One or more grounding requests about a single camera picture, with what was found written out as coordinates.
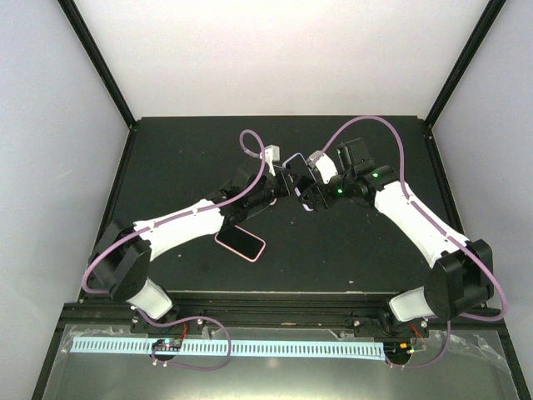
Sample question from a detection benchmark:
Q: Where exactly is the lavender phone case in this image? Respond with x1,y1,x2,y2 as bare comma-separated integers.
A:
282,152,319,212

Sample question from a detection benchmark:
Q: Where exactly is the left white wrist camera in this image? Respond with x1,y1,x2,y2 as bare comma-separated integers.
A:
260,145,280,176

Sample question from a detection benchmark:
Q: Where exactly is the phone in pink case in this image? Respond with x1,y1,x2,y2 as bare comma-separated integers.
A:
214,226,266,263

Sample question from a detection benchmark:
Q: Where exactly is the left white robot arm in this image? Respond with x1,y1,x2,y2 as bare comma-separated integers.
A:
82,163,291,333

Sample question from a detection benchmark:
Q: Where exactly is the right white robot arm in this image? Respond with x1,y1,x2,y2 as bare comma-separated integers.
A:
296,138,495,336

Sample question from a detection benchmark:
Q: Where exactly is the right black frame post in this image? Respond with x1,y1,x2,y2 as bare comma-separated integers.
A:
423,0,508,125

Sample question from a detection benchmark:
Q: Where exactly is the right small circuit board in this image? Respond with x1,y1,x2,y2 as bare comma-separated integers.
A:
383,342,415,357

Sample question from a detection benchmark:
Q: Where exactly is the left black frame post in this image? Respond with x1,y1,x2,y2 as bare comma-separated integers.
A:
57,0,138,133

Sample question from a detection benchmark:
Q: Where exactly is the small circuit board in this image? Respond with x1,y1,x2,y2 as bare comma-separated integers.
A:
383,342,415,357
152,338,182,352

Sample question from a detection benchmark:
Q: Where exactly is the black frame post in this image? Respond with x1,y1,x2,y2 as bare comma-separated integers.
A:
57,0,138,133
423,0,508,125

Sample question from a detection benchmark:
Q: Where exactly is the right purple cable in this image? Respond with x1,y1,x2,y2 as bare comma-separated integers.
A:
320,115,510,322

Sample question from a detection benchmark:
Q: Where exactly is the left small circuit board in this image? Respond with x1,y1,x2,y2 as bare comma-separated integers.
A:
152,338,182,352

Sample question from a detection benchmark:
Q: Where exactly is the light blue slotted cable duct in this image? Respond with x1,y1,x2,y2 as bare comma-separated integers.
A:
70,337,386,361

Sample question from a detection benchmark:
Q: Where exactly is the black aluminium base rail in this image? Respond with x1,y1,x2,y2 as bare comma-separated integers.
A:
62,291,505,334

